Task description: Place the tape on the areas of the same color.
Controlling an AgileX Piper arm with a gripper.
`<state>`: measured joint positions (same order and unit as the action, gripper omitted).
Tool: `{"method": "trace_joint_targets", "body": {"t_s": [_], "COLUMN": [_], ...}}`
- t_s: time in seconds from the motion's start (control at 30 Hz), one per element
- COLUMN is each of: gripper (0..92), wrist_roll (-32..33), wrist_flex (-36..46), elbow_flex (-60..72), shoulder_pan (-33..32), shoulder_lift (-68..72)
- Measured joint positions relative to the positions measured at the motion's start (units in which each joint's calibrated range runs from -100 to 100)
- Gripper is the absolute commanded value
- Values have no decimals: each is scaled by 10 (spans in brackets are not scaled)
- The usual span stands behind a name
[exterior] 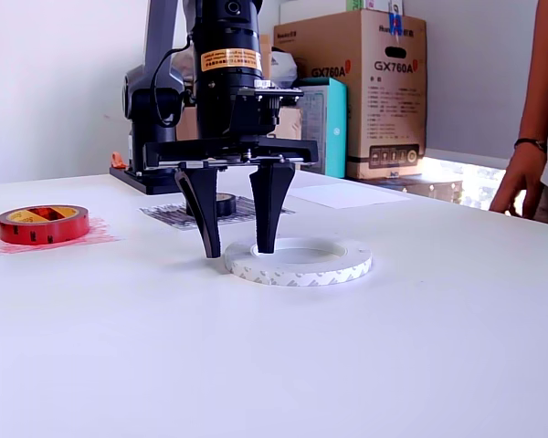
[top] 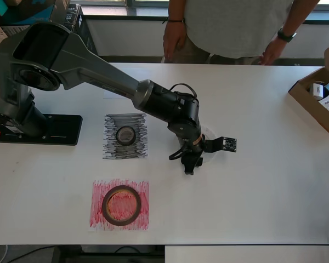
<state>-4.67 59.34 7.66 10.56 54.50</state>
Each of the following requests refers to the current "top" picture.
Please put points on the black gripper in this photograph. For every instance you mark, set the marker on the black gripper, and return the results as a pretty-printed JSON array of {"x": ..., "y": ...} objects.
[{"x": 194, "y": 146}]

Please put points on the white tape roll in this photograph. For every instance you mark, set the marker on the white tape roll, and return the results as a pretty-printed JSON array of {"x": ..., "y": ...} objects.
[{"x": 212, "y": 135}]

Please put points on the black tape roll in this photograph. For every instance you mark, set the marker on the black tape roll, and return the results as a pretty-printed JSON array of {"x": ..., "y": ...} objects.
[{"x": 126, "y": 144}]

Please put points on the red tape roll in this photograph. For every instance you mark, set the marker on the red tape roll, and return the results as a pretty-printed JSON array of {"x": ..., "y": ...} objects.
[{"x": 104, "y": 205}]

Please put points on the person's left forearm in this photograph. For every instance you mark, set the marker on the person's left forearm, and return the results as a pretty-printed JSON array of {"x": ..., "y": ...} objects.
[{"x": 301, "y": 13}]

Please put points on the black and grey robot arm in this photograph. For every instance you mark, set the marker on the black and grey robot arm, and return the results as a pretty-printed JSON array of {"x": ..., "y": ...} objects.
[{"x": 71, "y": 63}]

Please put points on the person's right forearm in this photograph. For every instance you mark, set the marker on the person's right forearm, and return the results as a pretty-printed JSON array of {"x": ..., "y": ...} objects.
[{"x": 176, "y": 9}]

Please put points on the person's right hand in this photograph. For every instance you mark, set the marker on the person's right hand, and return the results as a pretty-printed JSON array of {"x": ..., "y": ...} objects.
[{"x": 174, "y": 38}]

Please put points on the person's left hand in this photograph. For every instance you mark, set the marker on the person's left hand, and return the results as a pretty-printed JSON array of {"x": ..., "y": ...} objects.
[{"x": 274, "y": 52}]

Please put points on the black scribbled paper sheet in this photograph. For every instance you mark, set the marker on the black scribbled paper sheet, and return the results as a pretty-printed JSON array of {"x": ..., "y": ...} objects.
[{"x": 109, "y": 148}]

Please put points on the plain white paper sheet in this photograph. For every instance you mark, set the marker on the plain white paper sheet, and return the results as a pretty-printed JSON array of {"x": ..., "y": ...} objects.
[{"x": 112, "y": 96}]

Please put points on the red scribbled paper sheet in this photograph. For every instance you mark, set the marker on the red scribbled paper sheet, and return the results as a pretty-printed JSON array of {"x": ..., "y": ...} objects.
[{"x": 98, "y": 219}]

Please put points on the open brown cardboard box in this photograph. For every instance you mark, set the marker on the open brown cardboard box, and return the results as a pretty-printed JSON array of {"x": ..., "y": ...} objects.
[{"x": 299, "y": 87}]

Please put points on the person in grey t-shirt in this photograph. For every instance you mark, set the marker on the person in grey t-shirt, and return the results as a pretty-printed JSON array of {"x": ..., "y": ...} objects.
[{"x": 235, "y": 27}]

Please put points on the black wristwatch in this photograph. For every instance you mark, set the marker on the black wristwatch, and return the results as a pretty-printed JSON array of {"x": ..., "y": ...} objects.
[{"x": 286, "y": 35}]

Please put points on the black AOC carton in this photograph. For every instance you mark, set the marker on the black AOC carton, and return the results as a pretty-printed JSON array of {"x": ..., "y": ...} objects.
[{"x": 86, "y": 35}]

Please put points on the black box with white print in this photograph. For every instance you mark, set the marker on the black box with white print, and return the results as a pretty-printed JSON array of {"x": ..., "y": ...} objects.
[{"x": 72, "y": 16}]

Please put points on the black box with orange print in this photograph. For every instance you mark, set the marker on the black box with orange print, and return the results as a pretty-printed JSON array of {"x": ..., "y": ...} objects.
[{"x": 59, "y": 11}]

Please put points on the teal cardboard box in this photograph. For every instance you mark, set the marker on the teal cardboard box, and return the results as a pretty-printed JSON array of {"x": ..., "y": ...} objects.
[{"x": 30, "y": 16}]

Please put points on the black box with striped label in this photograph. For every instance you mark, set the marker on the black box with striped label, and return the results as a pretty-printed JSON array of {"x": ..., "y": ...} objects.
[{"x": 13, "y": 30}]

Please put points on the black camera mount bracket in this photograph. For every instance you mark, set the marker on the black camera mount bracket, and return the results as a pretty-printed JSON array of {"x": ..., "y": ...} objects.
[{"x": 230, "y": 143}]

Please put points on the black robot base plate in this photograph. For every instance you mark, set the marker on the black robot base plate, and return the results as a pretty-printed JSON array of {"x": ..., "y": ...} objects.
[{"x": 65, "y": 128}]

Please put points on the dark window frame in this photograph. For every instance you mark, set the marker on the dark window frame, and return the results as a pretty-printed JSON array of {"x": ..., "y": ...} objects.
[{"x": 326, "y": 19}]

